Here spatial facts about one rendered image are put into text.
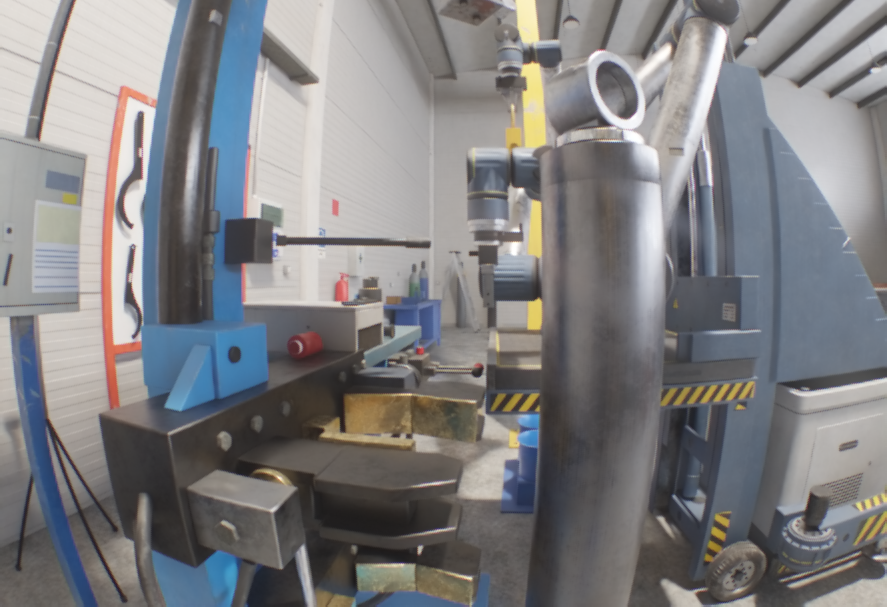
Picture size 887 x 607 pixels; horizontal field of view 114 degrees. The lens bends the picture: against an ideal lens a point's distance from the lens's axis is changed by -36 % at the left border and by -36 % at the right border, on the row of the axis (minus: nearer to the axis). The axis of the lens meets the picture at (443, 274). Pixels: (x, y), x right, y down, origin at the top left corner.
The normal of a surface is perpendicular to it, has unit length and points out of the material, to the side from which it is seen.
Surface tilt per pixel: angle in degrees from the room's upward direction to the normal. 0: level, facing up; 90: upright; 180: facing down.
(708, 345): 90
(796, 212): 90
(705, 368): 90
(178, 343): 90
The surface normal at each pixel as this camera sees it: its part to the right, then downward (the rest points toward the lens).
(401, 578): 0.10, -0.01
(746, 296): -0.11, -0.01
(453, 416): -0.41, 0.00
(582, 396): -0.61, 0.00
